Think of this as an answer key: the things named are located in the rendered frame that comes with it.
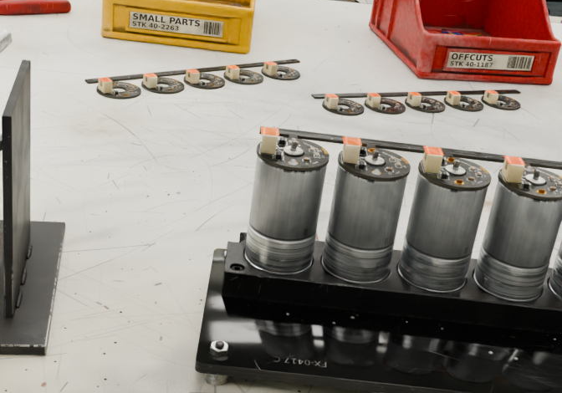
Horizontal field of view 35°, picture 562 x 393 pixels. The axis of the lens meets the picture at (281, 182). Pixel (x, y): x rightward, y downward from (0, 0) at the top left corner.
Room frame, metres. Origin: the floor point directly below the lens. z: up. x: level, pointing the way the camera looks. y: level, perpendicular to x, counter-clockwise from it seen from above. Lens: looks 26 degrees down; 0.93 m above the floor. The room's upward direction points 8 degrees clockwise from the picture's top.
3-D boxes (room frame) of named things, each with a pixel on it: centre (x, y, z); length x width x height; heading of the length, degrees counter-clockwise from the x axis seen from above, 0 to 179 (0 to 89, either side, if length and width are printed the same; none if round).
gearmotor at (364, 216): (0.28, -0.03, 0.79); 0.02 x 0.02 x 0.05
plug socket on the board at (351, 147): (0.28, -0.02, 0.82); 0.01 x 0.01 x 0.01; 2
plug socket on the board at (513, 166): (0.28, -0.08, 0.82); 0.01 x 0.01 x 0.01; 2
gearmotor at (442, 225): (0.28, -0.06, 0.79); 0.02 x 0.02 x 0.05
